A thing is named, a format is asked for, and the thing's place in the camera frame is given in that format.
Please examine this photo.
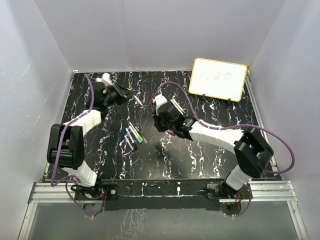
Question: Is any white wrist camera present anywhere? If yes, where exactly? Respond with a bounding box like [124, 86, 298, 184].
[151, 94, 168, 116]
[95, 72, 113, 87]

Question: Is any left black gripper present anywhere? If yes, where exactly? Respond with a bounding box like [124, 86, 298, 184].
[103, 83, 136, 108]

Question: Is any aluminium frame rail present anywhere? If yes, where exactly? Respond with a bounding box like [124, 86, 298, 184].
[18, 180, 309, 240]

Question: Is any white pen peach cap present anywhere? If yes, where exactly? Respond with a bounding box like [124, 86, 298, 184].
[169, 98, 183, 114]

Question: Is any white pen black cap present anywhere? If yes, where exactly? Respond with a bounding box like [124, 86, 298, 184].
[125, 128, 138, 151]

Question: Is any yellow framed whiteboard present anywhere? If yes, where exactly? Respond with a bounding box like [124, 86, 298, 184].
[188, 57, 248, 102]

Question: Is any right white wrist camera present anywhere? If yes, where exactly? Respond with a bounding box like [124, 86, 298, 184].
[151, 94, 168, 116]

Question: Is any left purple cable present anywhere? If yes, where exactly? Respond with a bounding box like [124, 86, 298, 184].
[49, 73, 101, 220]

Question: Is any black base bar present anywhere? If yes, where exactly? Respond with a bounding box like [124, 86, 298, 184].
[71, 179, 252, 215]

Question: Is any purple cable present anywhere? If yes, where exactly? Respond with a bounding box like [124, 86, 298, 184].
[49, 73, 101, 220]
[152, 81, 296, 217]

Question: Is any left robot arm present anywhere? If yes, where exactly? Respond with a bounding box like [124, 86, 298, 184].
[47, 80, 135, 200]

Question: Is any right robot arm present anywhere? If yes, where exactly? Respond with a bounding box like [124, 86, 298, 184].
[152, 99, 274, 199]

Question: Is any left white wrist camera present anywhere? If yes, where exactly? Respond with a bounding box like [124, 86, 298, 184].
[95, 72, 113, 87]

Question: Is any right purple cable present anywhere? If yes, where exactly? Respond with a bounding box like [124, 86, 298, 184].
[152, 81, 296, 217]

